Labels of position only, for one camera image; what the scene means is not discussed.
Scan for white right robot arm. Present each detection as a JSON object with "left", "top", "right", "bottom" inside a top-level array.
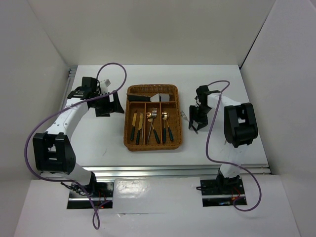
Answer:
[{"left": 189, "top": 85, "right": 259, "bottom": 194}]

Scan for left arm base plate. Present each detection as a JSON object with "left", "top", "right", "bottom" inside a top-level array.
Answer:
[{"left": 67, "top": 182, "right": 114, "bottom": 209}]

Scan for brown wicker cutlery tray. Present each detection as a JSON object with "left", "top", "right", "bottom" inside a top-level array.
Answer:
[{"left": 123, "top": 84, "right": 182, "bottom": 152}]

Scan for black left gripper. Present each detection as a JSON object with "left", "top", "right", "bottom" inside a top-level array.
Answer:
[{"left": 91, "top": 90, "right": 124, "bottom": 117}]

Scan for silver fork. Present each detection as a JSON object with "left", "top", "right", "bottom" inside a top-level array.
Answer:
[{"left": 146, "top": 108, "right": 158, "bottom": 144}]

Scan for gold spoon green handle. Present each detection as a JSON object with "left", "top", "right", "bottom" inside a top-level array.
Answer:
[
  {"left": 162, "top": 115, "right": 167, "bottom": 144},
  {"left": 161, "top": 112, "right": 174, "bottom": 142}
]

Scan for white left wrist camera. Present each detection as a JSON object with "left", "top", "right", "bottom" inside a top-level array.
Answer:
[{"left": 100, "top": 79, "right": 111, "bottom": 94}]

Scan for black handled metal spatula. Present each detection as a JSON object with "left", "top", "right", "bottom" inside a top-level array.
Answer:
[{"left": 127, "top": 93, "right": 160, "bottom": 102}]

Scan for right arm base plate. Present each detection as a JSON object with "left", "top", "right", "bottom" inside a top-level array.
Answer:
[{"left": 196, "top": 178, "right": 247, "bottom": 207}]

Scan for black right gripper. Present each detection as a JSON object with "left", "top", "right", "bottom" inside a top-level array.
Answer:
[{"left": 189, "top": 105, "right": 212, "bottom": 130}]

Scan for aluminium table rail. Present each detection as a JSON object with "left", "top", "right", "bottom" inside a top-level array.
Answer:
[{"left": 74, "top": 164, "right": 272, "bottom": 179}]

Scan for silver cake server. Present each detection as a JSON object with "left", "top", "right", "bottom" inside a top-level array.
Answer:
[{"left": 150, "top": 93, "right": 172, "bottom": 102}]

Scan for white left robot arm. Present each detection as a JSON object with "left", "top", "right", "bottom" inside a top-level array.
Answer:
[{"left": 33, "top": 77, "right": 124, "bottom": 197}]

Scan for gold fork green handle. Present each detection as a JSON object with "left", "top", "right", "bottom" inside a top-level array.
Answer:
[{"left": 151, "top": 124, "right": 160, "bottom": 144}]

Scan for silver spoon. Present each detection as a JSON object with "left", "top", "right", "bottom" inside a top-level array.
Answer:
[{"left": 181, "top": 111, "right": 190, "bottom": 122}]

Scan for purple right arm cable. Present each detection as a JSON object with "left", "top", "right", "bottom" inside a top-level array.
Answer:
[{"left": 205, "top": 80, "right": 262, "bottom": 212}]

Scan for gold knife green handle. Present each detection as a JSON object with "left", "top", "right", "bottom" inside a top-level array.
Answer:
[
  {"left": 130, "top": 110, "right": 137, "bottom": 141},
  {"left": 136, "top": 113, "right": 144, "bottom": 145}
]

